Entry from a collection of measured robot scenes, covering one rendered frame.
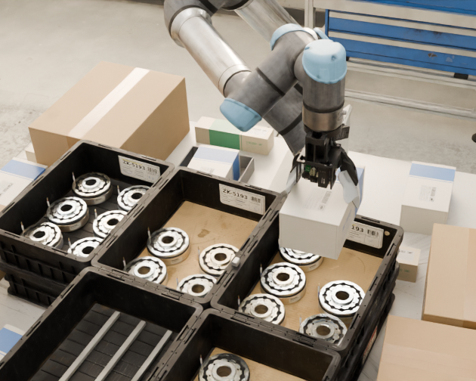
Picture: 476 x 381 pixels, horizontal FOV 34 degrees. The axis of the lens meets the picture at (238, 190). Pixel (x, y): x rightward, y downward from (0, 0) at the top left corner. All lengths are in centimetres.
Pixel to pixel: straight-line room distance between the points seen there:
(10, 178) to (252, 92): 104
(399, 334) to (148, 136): 98
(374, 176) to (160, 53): 236
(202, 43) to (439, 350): 79
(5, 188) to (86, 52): 238
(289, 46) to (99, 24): 347
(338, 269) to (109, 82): 99
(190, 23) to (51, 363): 77
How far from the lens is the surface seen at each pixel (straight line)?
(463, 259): 187
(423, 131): 380
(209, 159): 225
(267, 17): 188
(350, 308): 173
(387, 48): 364
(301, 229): 154
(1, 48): 479
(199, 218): 199
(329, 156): 148
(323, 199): 156
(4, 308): 206
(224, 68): 154
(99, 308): 181
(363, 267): 186
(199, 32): 166
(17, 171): 233
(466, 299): 178
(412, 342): 168
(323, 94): 139
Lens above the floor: 212
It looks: 39 degrees down
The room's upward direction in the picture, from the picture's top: 3 degrees counter-clockwise
